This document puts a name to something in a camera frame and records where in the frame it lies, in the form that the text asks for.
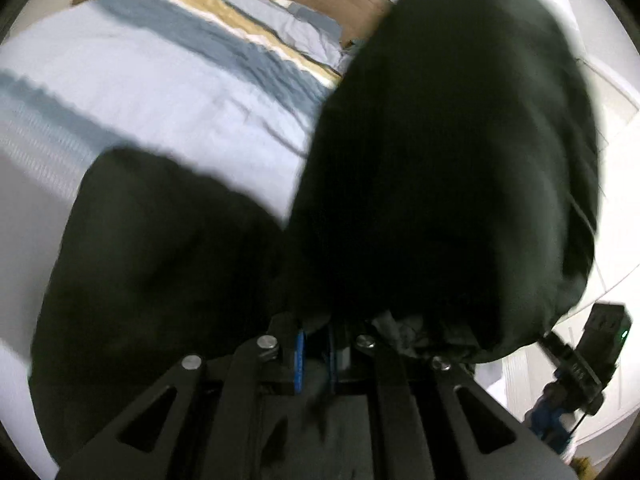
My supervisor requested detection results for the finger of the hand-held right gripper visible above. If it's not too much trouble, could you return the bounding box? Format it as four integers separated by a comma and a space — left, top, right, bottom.
537, 332, 572, 363

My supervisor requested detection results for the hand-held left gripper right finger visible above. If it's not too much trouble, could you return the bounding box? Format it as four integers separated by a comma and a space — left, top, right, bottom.
326, 321, 576, 480

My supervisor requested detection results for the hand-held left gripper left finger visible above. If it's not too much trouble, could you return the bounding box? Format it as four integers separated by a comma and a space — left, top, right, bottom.
55, 315, 307, 480

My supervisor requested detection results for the black down coat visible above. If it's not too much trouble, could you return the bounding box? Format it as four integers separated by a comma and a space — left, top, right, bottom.
27, 0, 602, 480

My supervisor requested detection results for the person's right hand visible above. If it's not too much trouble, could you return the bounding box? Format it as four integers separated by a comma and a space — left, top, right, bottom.
522, 382, 576, 453

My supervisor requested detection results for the striped duvet cover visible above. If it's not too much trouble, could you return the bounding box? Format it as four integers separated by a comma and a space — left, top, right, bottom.
0, 0, 361, 477

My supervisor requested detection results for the striped pillow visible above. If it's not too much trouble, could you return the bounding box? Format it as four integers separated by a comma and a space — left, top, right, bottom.
200, 0, 347, 70

